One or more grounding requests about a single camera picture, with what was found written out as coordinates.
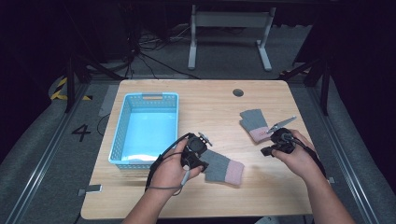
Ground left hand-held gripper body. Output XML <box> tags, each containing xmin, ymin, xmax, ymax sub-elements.
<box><xmin>180</xmin><ymin>132</ymin><xmax>214</xmax><ymax>171</ymax></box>

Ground grey left gripper cable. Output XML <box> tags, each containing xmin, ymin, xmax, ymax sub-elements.
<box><xmin>145</xmin><ymin>167</ymin><xmax>191</xmax><ymax>197</ymax></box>

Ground black metal stand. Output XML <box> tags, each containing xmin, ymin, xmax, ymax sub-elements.
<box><xmin>277</xmin><ymin>55</ymin><xmax>332</xmax><ymax>117</ymax></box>
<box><xmin>64</xmin><ymin>51</ymin><xmax>126</xmax><ymax>114</ymax></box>

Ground light blue plastic basket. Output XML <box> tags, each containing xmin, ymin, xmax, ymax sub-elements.
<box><xmin>107</xmin><ymin>91</ymin><xmax>180</xmax><ymax>171</ymax></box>

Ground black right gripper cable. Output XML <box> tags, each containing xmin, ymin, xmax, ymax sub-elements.
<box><xmin>281</xmin><ymin>133</ymin><xmax>328</xmax><ymax>180</ymax></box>

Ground black floor cables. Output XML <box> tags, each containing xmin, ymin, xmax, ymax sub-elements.
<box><xmin>123</xmin><ymin>23</ymin><xmax>201</xmax><ymax>80</ymax></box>

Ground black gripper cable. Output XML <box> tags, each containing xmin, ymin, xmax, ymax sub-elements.
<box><xmin>144</xmin><ymin>132</ymin><xmax>192</xmax><ymax>192</ymax></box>
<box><xmin>281</xmin><ymin>133</ymin><xmax>328</xmax><ymax>180</ymax></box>

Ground white metal table frame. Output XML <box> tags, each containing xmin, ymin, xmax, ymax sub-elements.
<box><xmin>187</xmin><ymin>4</ymin><xmax>277</xmax><ymax>72</ymax></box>

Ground grey sock with pink cuff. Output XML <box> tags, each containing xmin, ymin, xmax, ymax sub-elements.
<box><xmin>238</xmin><ymin>108</ymin><xmax>273</xmax><ymax>145</ymax></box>
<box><xmin>199</xmin><ymin>148</ymin><xmax>246</xmax><ymax>188</ymax></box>

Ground thin black floor cable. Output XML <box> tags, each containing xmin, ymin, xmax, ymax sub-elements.
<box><xmin>95</xmin><ymin>112</ymin><xmax>112</xmax><ymax>137</ymax></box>

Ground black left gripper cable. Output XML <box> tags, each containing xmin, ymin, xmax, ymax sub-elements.
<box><xmin>144</xmin><ymin>132</ymin><xmax>192</xmax><ymax>192</ymax></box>

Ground grey metal floor rail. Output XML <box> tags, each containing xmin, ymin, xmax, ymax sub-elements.
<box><xmin>5</xmin><ymin>83</ymin><xmax>92</xmax><ymax>224</ymax></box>
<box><xmin>305</xmin><ymin>86</ymin><xmax>380</xmax><ymax>224</ymax></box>

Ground person's left hand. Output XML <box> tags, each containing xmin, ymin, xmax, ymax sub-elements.
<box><xmin>149</xmin><ymin>139</ymin><xmax>205</xmax><ymax>196</ymax></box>

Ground person's right hand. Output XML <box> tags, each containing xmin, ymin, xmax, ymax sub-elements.
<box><xmin>271</xmin><ymin>128</ymin><xmax>318</xmax><ymax>185</ymax></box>

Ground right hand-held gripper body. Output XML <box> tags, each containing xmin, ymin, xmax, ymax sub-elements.
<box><xmin>266</xmin><ymin>115</ymin><xmax>298</xmax><ymax>156</ymax></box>

